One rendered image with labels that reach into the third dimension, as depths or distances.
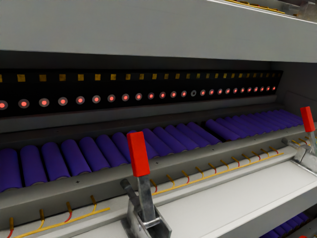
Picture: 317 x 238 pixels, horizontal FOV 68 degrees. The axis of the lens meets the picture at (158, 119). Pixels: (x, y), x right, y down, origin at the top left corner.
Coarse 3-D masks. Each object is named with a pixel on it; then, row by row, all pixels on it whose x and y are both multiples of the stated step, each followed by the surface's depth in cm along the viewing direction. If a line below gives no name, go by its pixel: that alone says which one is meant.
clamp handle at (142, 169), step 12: (132, 144) 18; (144, 144) 19; (132, 156) 19; (144, 156) 19; (132, 168) 19; (144, 168) 19; (144, 180) 19; (144, 192) 18; (144, 204) 18; (144, 216) 18
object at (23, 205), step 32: (288, 128) 39; (160, 160) 25; (192, 160) 26; (224, 160) 30; (32, 192) 19; (64, 192) 19; (96, 192) 21; (160, 192) 23; (0, 224) 18; (64, 224) 18
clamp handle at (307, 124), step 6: (300, 108) 33; (306, 108) 32; (306, 114) 32; (306, 120) 32; (312, 120) 33; (306, 126) 32; (312, 126) 32; (312, 132) 32; (312, 138) 32; (312, 144) 32; (312, 150) 32
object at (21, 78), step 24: (0, 72) 24; (24, 72) 25; (48, 72) 26; (72, 72) 27; (96, 72) 29; (120, 72) 30; (144, 72) 32; (168, 72) 34; (192, 72) 37; (216, 72) 39; (240, 72) 42; (264, 72) 46; (0, 96) 25; (24, 96) 26; (48, 96) 27; (72, 96) 29; (120, 96) 32; (144, 96) 34; (168, 96) 36; (192, 96) 39; (216, 96) 42; (240, 96) 46
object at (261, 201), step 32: (256, 96) 48; (288, 96) 52; (0, 128) 25; (32, 128) 27; (256, 160) 33; (288, 160) 34; (224, 192) 26; (256, 192) 27; (288, 192) 27; (32, 224) 19; (192, 224) 21; (224, 224) 22; (256, 224) 24
